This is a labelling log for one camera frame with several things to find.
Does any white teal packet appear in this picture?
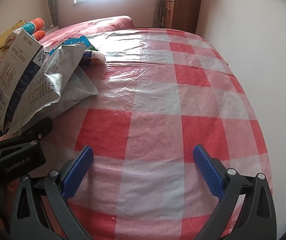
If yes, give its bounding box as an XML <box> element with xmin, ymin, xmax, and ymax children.
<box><xmin>64</xmin><ymin>35</ymin><xmax>96</xmax><ymax>53</ymax></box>

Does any beige curtain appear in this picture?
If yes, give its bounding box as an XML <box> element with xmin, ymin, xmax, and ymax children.
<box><xmin>153</xmin><ymin>0</ymin><xmax>166</xmax><ymax>28</ymax></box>

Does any red checked plastic tablecloth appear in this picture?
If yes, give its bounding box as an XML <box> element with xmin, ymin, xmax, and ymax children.
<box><xmin>37</xmin><ymin>27</ymin><xmax>274</xmax><ymax>240</ymax></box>

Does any rolled quilt orange teal end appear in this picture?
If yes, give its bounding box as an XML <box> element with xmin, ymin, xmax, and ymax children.
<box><xmin>4</xmin><ymin>17</ymin><xmax>45</xmax><ymax>45</ymax></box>
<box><xmin>31</xmin><ymin>30</ymin><xmax>46</xmax><ymax>41</ymax></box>

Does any white milk carton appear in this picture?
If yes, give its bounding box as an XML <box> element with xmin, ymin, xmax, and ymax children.
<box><xmin>0</xmin><ymin>29</ymin><xmax>49</xmax><ymax>133</ymax></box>

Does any brown wooden cabinet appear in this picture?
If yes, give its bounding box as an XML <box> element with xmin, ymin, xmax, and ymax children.
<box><xmin>162</xmin><ymin>0</ymin><xmax>203</xmax><ymax>34</ymax></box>

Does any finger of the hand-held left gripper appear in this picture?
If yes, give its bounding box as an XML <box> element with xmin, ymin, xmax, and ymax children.
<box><xmin>0</xmin><ymin>117</ymin><xmax>53</xmax><ymax>147</ymax></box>

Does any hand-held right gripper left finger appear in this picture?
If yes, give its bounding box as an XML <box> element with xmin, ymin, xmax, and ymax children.
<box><xmin>9</xmin><ymin>146</ymin><xmax>101</xmax><ymax>240</ymax></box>

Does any grey patterned curtain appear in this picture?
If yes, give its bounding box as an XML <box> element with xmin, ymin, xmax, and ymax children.
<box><xmin>44</xmin><ymin>0</ymin><xmax>60</xmax><ymax>28</ymax></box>

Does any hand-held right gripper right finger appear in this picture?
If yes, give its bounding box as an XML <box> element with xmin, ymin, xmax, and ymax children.
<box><xmin>192</xmin><ymin>144</ymin><xmax>277</xmax><ymax>240</ymax></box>

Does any white yogurt pouch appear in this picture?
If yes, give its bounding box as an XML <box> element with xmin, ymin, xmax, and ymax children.
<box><xmin>82</xmin><ymin>51</ymin><xmax>106</xmax><ymax>65</ymax></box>

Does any silver foil snack bag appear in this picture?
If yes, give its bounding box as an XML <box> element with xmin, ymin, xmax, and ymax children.
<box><xmin>7</xmin><ymin>44</ymin><xmax>87</xmax><ymax>134</ymax></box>

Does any white printed packet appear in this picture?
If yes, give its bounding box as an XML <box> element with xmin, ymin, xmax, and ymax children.
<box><xmin>58</xmin><ymin>66</ymin><xmax>99</xmax><ymax>108</ymax></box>

